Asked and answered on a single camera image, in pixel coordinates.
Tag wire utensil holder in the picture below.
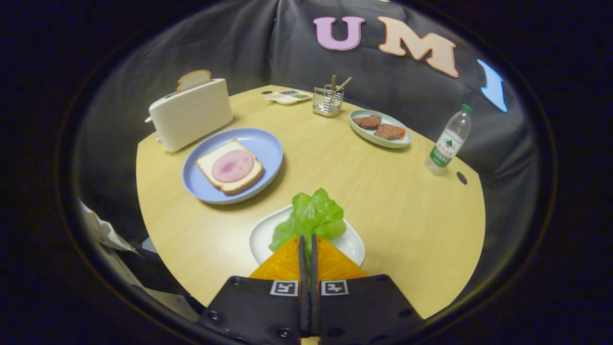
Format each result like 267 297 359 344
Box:
313 86 345 117

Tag white toaster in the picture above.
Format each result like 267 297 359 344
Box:
145 78 234 153

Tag black backdrop cloth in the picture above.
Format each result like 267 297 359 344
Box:
72 0 542 307

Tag blue plate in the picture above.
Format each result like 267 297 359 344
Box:
182 127 284 205

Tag white plate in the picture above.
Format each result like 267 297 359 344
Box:
249 205 365 267

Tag white bread slice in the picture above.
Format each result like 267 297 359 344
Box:
196 139 264 196

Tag clear plastic water bottle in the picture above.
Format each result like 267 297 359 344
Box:
425 103 474 176

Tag toasted bread slice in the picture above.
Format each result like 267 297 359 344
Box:
177 70 213 92

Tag white crumpled sheet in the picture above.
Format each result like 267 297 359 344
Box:
79 201 139 254

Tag green lettuce leaf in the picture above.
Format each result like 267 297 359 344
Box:
269 188 347 259

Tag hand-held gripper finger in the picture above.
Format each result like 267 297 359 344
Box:
310 234 425 345
199 235 310 345

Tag pink ham slice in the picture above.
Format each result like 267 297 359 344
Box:
212 150 255 183

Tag white divided seasoning tray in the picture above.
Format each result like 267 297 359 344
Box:
265 90 313 105

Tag brown meat patty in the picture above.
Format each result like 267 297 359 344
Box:
374 124 406 140
352 115 382 130

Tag pale green plate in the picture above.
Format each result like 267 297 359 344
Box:
349 109 413 149

